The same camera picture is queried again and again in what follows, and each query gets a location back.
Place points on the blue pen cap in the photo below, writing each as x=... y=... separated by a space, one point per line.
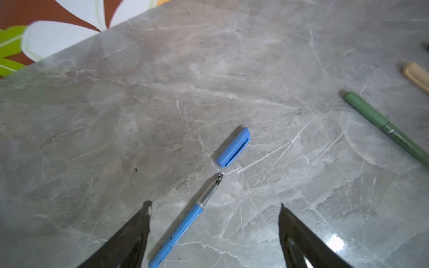
x=234 y=149

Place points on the light green pen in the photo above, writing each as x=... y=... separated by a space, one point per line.
x=383 y=124

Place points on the blue pen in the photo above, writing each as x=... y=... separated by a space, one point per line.
x=185 y=224

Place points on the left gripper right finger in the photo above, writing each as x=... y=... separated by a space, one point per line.
x=301 y=246

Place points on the beige pen cap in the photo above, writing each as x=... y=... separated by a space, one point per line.
x=417 y=75

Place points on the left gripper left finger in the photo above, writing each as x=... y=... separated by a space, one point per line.
x=126 y=248

